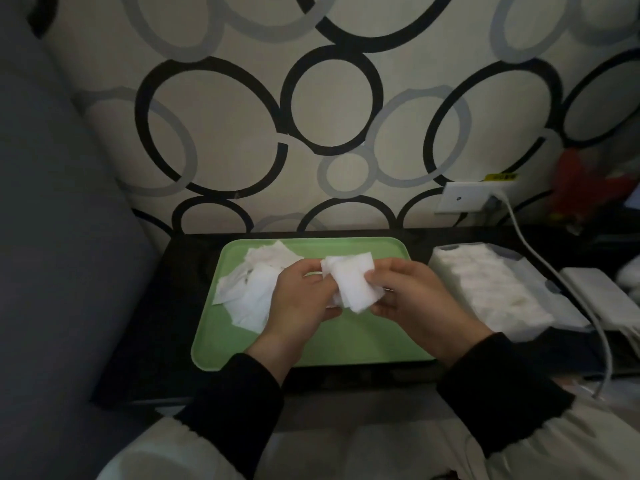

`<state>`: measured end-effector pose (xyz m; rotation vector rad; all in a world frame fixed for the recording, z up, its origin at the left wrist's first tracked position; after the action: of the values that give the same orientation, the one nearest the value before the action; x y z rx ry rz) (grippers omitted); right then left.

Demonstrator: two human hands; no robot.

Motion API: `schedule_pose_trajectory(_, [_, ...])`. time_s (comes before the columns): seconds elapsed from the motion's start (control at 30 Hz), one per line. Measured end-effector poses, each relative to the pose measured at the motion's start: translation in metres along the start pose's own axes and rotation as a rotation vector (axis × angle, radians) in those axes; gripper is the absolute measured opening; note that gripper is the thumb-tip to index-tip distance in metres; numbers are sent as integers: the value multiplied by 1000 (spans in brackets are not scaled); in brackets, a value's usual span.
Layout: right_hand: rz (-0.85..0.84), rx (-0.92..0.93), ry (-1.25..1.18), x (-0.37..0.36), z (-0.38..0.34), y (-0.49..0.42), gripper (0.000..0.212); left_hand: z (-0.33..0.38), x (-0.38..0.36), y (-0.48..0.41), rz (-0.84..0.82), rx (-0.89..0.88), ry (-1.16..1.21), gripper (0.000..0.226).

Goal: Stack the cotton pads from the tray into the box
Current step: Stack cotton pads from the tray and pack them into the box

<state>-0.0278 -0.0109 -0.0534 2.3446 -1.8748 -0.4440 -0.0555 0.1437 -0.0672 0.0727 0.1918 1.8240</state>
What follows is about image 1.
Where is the person's left forearm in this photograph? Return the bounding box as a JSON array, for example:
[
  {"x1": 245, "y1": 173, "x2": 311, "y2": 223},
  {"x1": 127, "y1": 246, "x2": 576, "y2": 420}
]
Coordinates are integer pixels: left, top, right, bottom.
[{"x1": 97, "y1": 352, "x2": 286, "y2": 480}]

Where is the red decoration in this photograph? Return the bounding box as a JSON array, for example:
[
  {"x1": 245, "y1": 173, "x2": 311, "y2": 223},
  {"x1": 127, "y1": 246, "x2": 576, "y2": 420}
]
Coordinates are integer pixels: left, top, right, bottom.
[{"x1": 549, "y1": 148, "x2": 636, "y2": 223}]

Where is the person's right hand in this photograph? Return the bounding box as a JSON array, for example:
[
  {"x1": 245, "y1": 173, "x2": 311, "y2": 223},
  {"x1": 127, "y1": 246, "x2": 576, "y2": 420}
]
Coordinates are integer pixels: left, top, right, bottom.
[{"x1": 363, "y1": 258, "x2": 495, "y2": 369}]

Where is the white charger cable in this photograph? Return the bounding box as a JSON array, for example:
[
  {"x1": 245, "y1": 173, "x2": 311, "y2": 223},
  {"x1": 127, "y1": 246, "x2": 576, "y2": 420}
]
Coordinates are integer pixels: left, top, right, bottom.
[{"x1": 489, "y1": 191, "x2": 615, "y2": 401}]

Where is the thin white cable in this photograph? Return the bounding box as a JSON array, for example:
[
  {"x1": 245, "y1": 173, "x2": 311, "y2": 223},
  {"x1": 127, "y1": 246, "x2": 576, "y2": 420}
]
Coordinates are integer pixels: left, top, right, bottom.
[{"x1": 463, "y1": 429, "x2": 489, "y2": 480}]

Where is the green plastic tray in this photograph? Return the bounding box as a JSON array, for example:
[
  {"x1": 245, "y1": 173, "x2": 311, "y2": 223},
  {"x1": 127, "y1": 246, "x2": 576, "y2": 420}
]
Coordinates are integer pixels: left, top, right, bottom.
[{"x1": 191, "y1": 237, "x2": 439, "y2": 371}]

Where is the white wall socket plate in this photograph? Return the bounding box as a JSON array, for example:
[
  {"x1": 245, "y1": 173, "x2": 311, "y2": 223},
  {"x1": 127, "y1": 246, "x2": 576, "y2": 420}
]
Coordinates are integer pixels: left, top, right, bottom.
[{"x1": 433, "y1": 181, "x2": 516, "y2": 215}]

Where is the pile of white cotton pads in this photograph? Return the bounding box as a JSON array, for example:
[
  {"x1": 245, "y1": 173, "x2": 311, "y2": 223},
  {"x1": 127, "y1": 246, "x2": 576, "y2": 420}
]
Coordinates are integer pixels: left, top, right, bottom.
[{"x1": 212, "y1": 239, "x2": 306, "y2": 335}]

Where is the person's right forearm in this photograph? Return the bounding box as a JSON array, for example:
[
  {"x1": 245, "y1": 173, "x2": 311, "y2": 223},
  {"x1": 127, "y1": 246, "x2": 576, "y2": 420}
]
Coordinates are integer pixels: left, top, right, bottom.
[{"x1": 437, "y1": 332, "x2": 640, "y2": 480}]

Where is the white neck fan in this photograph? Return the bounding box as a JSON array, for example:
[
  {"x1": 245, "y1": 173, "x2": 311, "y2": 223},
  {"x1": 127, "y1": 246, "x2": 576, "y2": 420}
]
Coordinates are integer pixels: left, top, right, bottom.
[{"x1": 617, "y1": 254, "x2": 640, "y2": 291}]

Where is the clear plastic box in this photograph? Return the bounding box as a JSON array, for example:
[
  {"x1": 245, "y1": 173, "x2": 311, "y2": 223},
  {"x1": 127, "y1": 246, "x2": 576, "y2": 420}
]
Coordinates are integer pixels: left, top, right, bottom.
[{"x1": 428, "y1": 243, "x2": 557, "y2": 343}]

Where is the person's left hand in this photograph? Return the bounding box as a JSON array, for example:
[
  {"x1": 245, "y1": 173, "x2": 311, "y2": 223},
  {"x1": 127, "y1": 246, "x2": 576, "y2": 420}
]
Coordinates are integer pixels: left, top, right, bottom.
[{"x1": 243, "y1": 258, "x2": 346, "y2": 387}]

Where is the white power bank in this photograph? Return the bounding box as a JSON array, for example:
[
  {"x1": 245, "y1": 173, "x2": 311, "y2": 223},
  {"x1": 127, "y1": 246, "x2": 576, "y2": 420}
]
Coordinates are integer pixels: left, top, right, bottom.
[{"x1": 559, "y1": 267, "x2": 640, "y2": 333}]

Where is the grey upholstered sofa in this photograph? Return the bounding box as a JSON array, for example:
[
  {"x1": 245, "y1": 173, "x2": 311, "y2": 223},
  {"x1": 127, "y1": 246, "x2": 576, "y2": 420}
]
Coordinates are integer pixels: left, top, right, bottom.
[{"x1": 0, "y1": 19, "x2": 161, "y2": 480}]

